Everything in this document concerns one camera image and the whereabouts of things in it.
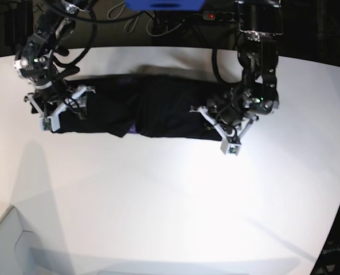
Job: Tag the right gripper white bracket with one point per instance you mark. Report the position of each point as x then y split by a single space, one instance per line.
50 111

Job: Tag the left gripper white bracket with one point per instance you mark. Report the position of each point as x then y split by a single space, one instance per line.
230 117

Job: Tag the black t-shirt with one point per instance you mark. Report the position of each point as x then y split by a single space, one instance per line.
155 106

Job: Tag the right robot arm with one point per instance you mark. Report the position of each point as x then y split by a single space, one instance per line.
37 63

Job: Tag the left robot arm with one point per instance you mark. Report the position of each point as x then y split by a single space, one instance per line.
260 22

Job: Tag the black device on floor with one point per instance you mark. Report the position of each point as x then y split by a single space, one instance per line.
18 23

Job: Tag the black power strip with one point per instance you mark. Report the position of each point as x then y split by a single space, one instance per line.
220 16

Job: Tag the white tray corner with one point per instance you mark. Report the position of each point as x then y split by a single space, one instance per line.
22 252

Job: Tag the blue box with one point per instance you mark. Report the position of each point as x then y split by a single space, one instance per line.
165 5

